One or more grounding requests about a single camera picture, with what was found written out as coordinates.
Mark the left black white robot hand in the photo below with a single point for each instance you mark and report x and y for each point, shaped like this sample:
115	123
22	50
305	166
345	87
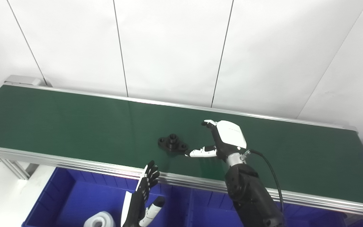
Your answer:
134	208

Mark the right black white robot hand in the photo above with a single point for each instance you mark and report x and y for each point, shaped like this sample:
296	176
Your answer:
230	135

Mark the black flange part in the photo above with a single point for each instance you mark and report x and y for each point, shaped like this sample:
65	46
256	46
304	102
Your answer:
172	143

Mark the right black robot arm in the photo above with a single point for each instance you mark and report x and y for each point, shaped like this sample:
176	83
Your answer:
250	195

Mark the white cylindrical part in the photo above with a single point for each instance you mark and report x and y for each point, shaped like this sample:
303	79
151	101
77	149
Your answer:
101	220

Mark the aluminium conveyor support leg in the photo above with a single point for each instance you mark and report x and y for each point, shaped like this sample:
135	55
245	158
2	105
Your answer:
13	168

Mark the green conveyor belt aluminium frame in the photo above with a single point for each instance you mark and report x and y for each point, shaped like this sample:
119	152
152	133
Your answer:
74	123

